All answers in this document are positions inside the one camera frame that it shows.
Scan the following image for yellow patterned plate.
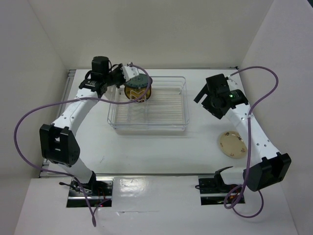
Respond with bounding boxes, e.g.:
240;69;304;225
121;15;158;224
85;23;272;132
124;87;152;102

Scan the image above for teal blue floral plate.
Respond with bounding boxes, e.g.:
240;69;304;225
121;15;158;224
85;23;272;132
124;73;152;89

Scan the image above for beige plate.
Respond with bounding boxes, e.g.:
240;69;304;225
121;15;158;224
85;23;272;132
218;131;247;159

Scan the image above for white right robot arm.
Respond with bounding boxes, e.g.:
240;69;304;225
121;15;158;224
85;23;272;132
194;74;291;192

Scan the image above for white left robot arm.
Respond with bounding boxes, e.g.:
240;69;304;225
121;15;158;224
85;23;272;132
39;56;126;196

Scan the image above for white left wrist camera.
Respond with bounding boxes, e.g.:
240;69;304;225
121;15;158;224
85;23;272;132
122;65;139;81

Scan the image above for white wire dish rack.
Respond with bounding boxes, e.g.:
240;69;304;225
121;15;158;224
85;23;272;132
106;76;190;130

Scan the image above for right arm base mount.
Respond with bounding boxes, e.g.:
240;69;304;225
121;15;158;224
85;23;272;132
195;174;237;206

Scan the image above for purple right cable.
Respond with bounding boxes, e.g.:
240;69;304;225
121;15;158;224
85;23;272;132
224;66;280;218

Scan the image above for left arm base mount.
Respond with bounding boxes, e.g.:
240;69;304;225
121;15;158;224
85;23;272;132
59;177;113;208

